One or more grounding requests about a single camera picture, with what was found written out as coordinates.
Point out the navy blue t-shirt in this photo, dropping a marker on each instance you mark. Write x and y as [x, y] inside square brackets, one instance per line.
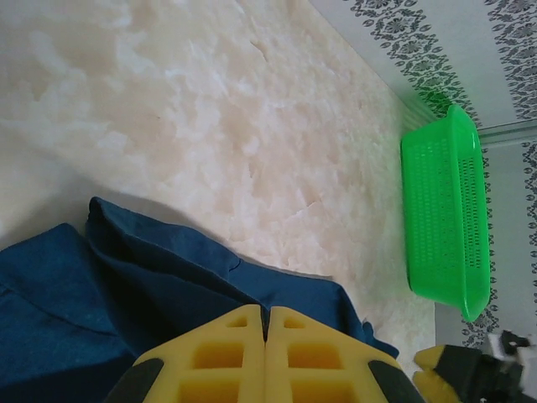
[84, 315]

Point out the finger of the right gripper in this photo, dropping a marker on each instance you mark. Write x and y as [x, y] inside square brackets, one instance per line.
[430, 359]
[436, 388]

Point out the green plastic basket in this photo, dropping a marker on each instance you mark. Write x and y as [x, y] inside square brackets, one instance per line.
[436, 210]

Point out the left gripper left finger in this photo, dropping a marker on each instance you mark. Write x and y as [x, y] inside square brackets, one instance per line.
[218, 361]

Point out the aluminium frame post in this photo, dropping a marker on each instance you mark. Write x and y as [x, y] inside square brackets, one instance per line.
[512, 134]

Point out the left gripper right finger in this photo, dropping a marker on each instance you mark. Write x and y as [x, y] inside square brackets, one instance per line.
[314, 361]

